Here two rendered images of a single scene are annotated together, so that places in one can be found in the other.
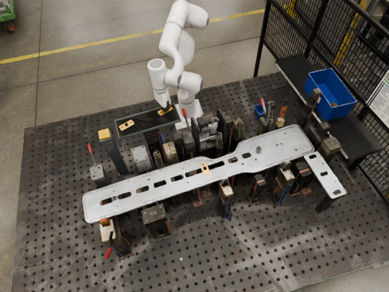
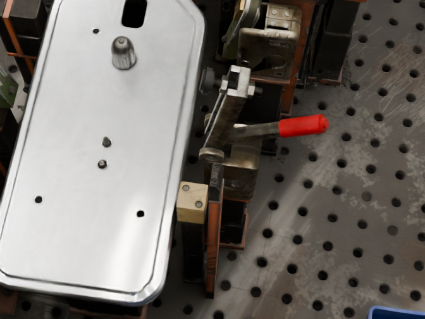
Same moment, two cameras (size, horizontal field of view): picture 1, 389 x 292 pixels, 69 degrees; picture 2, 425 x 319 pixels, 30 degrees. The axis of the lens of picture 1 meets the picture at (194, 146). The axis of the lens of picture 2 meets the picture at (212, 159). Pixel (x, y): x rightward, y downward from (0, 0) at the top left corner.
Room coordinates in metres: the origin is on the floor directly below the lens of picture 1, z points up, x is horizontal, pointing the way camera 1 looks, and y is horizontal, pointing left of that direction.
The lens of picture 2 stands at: (1.20, -0.83, 1.95)
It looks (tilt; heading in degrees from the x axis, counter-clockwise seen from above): 67 degrees down; 112
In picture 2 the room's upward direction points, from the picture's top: 2 degrees clockwise
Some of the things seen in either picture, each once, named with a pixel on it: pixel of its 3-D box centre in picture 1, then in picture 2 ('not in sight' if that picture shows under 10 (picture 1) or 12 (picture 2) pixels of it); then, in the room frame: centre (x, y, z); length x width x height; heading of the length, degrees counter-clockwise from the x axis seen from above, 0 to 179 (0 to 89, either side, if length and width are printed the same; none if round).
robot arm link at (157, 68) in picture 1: (158, 73); not in sight; (1.07, 0.15, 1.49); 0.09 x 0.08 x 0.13; 67
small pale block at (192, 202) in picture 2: (275, 136); (193, 240); (1.06, -0.54, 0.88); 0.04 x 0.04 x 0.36; 16
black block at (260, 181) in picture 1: (256, 190); (34, 57); (0.70, -0.36, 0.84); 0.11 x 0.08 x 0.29; 16
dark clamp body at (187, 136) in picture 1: (190, 153); not in sight; (0.97, 0.03, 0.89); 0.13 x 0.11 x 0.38; 16
